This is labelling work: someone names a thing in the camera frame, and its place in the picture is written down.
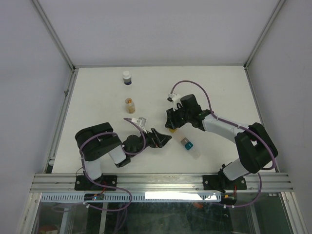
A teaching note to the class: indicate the right black mount plate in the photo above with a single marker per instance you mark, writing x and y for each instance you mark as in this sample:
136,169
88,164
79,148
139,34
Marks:
222,184

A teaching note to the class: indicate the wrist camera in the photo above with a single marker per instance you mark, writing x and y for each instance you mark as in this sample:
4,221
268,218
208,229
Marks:
141,123
174,99

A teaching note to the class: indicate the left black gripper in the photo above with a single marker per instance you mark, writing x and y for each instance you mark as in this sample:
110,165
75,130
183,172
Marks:
156,139

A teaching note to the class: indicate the white slotted cable duct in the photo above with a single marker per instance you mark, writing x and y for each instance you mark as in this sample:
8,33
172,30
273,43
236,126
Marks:
134,197

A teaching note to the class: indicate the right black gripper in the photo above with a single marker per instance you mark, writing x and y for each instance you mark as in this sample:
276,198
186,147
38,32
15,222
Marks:
171,121

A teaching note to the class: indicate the white cap pill bottle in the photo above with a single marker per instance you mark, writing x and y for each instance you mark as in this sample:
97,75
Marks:
127,79

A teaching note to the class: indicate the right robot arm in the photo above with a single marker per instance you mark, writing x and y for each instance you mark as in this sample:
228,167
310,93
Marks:
254,146

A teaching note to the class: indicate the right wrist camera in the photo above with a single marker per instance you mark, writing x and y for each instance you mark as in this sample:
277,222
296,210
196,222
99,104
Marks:
174,99

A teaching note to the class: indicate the black mount plate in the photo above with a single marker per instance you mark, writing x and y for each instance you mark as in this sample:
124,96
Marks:
96,182
222,184

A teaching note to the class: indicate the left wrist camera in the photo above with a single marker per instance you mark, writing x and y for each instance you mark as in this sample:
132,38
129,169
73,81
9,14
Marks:
141,123

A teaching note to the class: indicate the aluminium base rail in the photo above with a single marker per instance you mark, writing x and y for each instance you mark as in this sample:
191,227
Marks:
60,183

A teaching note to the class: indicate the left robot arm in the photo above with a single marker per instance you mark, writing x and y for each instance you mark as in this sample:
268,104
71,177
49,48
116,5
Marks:
99,140

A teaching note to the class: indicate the left black mount plate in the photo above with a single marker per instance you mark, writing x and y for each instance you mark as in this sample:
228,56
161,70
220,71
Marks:
96,182

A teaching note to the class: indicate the clear orange pill bottle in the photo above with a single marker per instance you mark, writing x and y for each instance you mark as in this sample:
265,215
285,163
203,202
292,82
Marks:
130,107

